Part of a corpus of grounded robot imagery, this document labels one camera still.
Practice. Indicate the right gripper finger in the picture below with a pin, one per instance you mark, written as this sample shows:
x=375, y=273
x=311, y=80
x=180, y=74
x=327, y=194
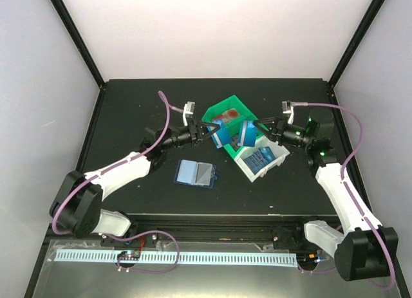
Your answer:
x=264, y=130
x=272, y=120

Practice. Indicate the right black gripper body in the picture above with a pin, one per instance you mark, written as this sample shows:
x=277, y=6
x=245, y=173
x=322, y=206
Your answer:
x=280, y=132

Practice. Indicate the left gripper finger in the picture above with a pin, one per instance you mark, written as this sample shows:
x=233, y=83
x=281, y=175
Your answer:
x=210, y=125
x=210, y=133

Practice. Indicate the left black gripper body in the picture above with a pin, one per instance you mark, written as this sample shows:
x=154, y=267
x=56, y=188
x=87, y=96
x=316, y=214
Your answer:
x=195, y=138

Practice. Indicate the single blue card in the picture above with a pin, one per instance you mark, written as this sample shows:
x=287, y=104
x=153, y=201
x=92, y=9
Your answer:
x=247, y=134
x=222, y=136

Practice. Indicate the red white card stack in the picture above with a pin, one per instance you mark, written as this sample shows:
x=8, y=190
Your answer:
x=227, y=116

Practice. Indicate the green bin with red cards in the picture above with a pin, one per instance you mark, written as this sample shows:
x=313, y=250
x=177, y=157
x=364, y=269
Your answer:
x=230, y=102

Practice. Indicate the green bin with black cards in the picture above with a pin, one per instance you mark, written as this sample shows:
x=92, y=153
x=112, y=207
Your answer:
x=235, y=143

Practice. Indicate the white bin with blue cards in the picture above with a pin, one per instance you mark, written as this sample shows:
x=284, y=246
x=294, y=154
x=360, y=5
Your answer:
x=280, y=152

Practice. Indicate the blue card holder wallet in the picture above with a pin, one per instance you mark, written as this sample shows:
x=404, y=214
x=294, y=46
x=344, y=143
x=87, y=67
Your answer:
x=196, y=174

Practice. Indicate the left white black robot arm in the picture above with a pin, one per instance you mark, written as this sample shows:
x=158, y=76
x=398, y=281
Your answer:
x=77, y=208

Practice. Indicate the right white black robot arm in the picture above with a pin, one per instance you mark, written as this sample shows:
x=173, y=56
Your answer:
x=363, y=248

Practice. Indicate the blue vip card stack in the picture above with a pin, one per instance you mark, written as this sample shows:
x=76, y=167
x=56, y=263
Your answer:
x=259, y=159

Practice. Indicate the right small circuit board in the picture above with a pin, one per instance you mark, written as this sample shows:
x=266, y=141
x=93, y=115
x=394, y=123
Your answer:
x=311, y=257

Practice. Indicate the small circuit board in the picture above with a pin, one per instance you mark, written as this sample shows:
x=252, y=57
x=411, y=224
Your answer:
x=129, y=255
x=311, y=257

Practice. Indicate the left small circuit board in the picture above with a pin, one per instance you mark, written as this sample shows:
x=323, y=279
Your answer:
x=129, y=255

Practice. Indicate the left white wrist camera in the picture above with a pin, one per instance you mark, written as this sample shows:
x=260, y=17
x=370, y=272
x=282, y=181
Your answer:
x=188, y=111

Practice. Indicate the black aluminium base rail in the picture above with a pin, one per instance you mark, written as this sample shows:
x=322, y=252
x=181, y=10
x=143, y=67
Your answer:
x=285, y=232

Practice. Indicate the right black frame post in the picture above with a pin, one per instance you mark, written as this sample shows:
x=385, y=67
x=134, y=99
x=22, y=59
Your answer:
x=356, y=39

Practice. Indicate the black frame post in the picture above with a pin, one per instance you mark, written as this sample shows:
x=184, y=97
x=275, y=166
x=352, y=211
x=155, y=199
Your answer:
x=78, y=41
x=356, y=39

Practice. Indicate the white slotted cable duct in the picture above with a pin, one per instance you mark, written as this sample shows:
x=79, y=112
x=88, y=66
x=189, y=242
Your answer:
x=181, y=258

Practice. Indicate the left black frame post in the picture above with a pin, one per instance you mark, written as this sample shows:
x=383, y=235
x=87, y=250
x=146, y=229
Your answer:
x=78, y=41

